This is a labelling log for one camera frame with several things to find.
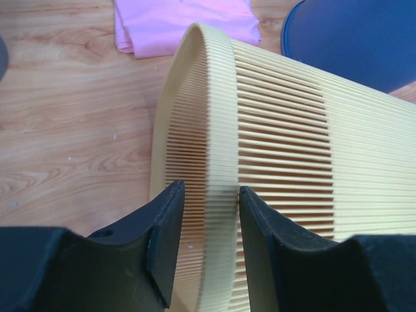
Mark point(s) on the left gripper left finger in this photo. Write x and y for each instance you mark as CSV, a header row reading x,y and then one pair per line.
x,y
127,266

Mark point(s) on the grey mesh waste bin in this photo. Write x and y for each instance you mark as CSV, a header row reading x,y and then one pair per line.
x,y
4,59

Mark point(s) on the large blue plastic bucket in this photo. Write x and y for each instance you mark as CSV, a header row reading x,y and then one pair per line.
x,y
369,42

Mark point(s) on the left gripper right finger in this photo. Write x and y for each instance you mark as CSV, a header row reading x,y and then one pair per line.
x,y
290,268

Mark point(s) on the folded pink shirt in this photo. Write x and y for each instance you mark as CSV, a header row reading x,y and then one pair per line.
x,y
150,29

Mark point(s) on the yellow slatted waste bin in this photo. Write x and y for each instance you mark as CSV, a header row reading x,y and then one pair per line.
x,y
334,156

